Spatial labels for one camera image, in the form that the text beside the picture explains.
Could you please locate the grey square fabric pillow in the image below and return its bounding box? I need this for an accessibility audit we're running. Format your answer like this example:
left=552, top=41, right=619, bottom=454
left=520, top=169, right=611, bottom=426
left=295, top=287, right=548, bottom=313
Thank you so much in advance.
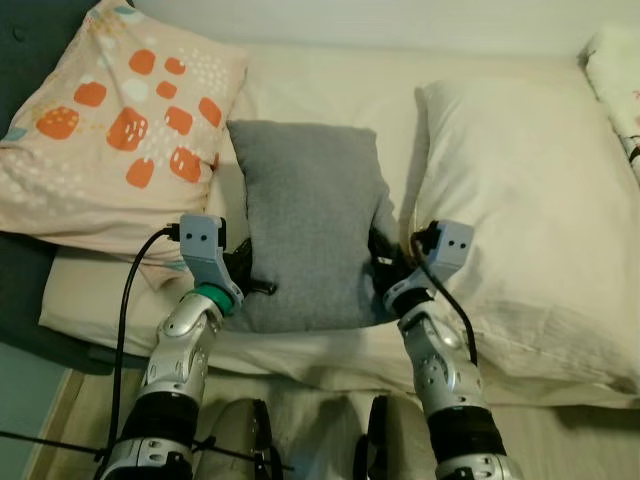
left=226, top=119, right=402, bottom=335

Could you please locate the large cream pillow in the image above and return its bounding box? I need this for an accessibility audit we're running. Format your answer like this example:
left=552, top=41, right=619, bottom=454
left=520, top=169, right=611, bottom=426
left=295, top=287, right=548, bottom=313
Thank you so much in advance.
left=412, top=77, right=640, bottom=398

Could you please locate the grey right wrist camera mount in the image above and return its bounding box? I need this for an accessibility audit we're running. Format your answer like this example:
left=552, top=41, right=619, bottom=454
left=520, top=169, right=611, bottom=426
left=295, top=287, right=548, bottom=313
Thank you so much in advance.
left=411, top=219, right=477, bottom=283

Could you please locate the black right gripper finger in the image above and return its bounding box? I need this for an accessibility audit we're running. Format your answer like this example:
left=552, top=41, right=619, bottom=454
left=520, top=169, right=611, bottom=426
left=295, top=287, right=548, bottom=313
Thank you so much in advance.
left=367, top=227, right=399, bottom=269

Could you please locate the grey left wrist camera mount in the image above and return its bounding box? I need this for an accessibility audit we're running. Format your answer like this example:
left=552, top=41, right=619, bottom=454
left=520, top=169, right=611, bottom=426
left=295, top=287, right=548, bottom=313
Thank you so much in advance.
left=177, top=213, right=245, bottom=301

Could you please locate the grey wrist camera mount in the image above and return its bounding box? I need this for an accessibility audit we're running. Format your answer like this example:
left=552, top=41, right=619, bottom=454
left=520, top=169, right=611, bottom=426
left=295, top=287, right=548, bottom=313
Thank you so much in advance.
left=177, top=213, right=245, bottom=301
left=411, top=219, right=477, bottom=283

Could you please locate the thin black tether cable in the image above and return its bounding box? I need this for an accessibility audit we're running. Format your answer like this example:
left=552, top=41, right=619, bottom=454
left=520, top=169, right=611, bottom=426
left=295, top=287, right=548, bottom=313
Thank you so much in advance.
left=0, top=429, right=296, bottom=471

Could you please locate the cream sheeted mattress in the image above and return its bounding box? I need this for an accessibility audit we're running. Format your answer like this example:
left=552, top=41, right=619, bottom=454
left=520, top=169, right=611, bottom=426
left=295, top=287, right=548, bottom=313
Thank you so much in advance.
left=38, top=40, right=640, bottom=411

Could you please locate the cream cartoon print blanket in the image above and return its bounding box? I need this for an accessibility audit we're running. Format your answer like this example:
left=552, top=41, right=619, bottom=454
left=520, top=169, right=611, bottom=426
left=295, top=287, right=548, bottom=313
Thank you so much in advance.
left=582, top=24, right=640, bottom=166

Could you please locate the pink pillow with orange pattern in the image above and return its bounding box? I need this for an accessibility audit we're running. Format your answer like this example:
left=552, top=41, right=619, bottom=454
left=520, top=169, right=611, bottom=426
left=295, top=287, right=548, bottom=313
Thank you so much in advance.
left=0, top=0, right=250, bottom=266

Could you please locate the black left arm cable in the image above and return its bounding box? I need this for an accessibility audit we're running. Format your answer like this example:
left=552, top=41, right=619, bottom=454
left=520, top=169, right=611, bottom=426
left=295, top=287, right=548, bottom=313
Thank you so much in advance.
left=105, top=226, right=183, bottom=461

